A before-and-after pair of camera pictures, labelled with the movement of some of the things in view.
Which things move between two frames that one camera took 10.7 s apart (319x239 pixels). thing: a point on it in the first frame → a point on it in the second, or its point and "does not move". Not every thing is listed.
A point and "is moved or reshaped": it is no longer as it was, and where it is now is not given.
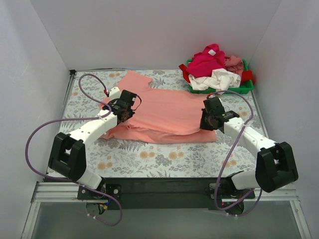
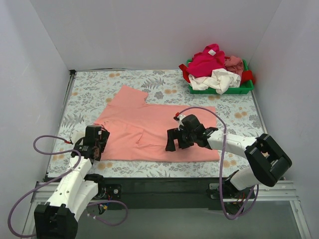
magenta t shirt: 203,63 does not move
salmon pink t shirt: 165,115 is moved or reshaped
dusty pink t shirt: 234,64 does not move
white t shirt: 220,79 does not move
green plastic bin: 242,89 does not move
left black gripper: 125,115 → 98,151
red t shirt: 246,75 does not move
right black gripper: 208,120 → 178,137
